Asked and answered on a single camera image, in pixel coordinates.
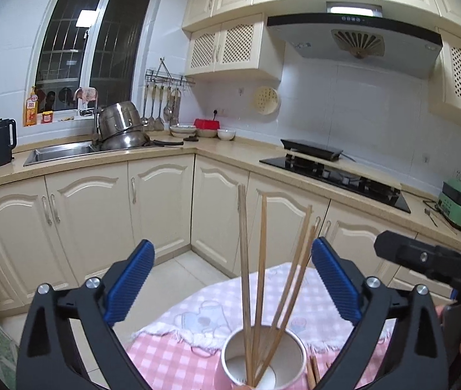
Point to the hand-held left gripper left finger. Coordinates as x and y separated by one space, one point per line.
132 276

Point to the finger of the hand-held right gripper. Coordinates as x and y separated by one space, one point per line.
417 258

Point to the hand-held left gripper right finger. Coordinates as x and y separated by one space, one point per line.
336 280

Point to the pink cup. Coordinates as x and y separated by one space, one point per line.
283 369

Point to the green kitchen appliance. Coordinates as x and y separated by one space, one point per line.
456 207

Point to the pink fringed printed cloth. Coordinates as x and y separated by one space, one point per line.
214 304

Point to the black gas stove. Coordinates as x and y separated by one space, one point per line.
344 180

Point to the black induction cooker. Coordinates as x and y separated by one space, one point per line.
311 149

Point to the steel wok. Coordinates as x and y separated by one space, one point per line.
128 140

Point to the steel sink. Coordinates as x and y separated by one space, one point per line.
59 152

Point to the white bowl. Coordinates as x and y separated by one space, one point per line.
226 134
206 133
182 131

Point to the steel faucet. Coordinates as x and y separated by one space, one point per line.
94 126

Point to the steel pot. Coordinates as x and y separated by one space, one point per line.
120 120

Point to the red container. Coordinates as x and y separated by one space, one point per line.
206 123

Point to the small red box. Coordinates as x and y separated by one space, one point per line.
47 118

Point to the black electric kettle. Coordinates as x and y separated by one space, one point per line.
2 144

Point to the pink rag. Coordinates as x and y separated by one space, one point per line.
86 94

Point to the round cream strainer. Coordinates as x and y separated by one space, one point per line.
266 100

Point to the yellow dish soap bottle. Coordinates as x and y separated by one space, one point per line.
31 109

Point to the steel utensil rack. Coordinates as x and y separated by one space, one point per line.
169 77

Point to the kitchen window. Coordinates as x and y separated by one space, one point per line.
92 40

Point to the grey range hood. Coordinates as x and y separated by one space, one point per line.
315 36

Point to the cream lattice wall cabinet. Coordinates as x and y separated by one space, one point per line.
230 44

